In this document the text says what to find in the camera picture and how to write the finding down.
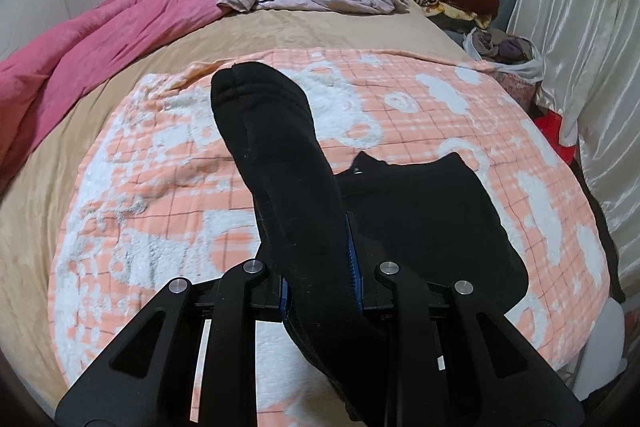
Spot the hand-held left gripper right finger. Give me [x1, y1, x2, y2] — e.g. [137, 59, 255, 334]
[344, 213, 586, 427]

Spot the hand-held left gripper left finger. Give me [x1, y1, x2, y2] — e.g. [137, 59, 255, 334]
[54, 258, 291, 427]

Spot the black garment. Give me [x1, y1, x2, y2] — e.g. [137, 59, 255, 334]
[334, 152, 530, 323]

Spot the plain black sock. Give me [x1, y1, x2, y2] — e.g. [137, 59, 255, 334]
[210, 61, 391, 427]

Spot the plastic bag of clothes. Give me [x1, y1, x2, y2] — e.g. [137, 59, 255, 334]
[462, 28, 545, 82]

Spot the peach and white checked blanket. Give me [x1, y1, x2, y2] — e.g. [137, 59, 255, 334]
[50, 47, 613, 420]

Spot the pink floral box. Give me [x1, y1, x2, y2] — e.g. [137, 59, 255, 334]
[492, 71, 538, 112]

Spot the beige fleece blanket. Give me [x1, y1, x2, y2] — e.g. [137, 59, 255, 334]
[0, 4, 476, 408]

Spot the red cloth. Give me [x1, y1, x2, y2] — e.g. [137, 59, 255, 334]
[534, 107, 578, 165]

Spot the pink duvet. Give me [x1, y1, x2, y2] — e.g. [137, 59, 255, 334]
[0, 0, 261, 195]

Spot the white satin curtain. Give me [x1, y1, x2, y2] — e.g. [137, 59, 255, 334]
[500, 0, 640, 278]

